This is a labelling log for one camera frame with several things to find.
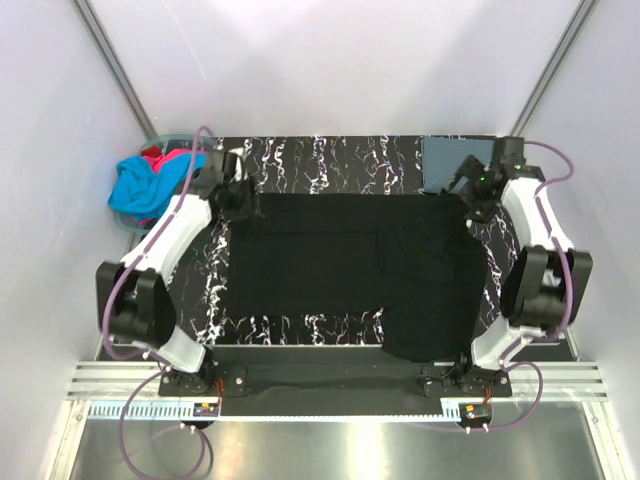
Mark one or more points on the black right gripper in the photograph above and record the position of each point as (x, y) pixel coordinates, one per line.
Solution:
(472, 169)

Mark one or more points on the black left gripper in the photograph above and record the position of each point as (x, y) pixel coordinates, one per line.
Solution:
(249, 207)

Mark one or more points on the black t shirt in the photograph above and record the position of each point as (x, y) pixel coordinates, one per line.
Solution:
(410, 257)

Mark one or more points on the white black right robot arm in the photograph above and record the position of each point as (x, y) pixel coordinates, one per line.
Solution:
(544, 289)

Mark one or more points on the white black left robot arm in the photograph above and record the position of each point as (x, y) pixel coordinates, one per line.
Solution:
(134, 304)

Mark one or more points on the folded grey-blue t shirt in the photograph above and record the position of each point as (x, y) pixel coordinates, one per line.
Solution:
(443, 155)

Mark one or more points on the pink t shirt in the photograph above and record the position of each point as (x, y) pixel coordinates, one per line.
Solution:
(169, 171)

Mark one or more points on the bright blue t shirt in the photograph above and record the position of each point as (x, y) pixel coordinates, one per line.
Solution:
(130, 194)

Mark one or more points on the teal plastic laundry basket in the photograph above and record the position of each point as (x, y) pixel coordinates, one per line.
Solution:
(157, 146)

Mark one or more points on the aluminium frame post right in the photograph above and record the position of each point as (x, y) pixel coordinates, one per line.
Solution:
(560, 53)

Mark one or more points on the aluminium frame post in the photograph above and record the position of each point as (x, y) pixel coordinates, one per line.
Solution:
(560, 53)
(107, 51)

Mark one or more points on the aluminium frame post left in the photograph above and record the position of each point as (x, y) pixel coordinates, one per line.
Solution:
(107, 51)

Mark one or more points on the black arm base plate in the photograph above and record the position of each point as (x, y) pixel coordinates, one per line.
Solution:
(351, 374)

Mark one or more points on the aluminium front rail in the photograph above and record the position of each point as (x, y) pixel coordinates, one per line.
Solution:
(98, 380)

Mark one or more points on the white slotted cable duct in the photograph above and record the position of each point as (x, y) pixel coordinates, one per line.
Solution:
(425, 410)

